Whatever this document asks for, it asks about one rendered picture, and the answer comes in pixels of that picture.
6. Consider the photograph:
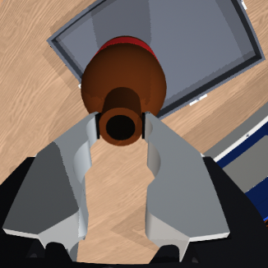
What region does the grey flat bar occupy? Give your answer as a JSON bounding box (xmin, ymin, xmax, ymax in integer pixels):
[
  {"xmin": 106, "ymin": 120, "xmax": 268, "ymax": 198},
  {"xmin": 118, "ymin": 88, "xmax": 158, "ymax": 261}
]
[{"xmin": 203, "ymin": 102, "xmax": 268, "ymax": 162}]

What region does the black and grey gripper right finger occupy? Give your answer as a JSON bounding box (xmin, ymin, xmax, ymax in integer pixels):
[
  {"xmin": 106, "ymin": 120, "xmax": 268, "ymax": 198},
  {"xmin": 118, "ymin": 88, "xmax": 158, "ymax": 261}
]
[{"xmin": 142, "ymin": 111, "xmax": 268, "ymax": 268}]

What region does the grey rectangular tray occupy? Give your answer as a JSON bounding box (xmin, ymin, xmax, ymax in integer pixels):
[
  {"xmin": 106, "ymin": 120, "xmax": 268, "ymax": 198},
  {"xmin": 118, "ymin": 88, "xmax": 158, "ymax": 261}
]
[{"xmin": 46, "ymin": 0, "xmax": 266, "ymax": 120}]

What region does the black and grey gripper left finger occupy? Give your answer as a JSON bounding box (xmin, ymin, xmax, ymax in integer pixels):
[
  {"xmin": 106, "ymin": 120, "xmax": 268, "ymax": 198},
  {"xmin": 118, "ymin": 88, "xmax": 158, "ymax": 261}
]
[{"xmin": 0, "ymin": 112, "xmax": 101, "ymax": 264}]

